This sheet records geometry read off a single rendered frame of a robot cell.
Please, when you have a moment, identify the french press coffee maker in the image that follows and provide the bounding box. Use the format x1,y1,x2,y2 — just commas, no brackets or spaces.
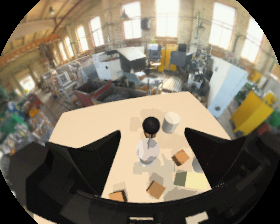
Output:
136,117,160,168

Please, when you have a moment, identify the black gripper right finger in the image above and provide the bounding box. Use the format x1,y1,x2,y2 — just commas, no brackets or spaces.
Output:
184,127,260,189

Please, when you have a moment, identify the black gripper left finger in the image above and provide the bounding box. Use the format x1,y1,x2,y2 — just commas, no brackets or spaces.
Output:
44,129,121,197

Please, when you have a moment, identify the grey cylinder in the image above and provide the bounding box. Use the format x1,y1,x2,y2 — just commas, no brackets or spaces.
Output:
161,112,181,135
192,157,204,173

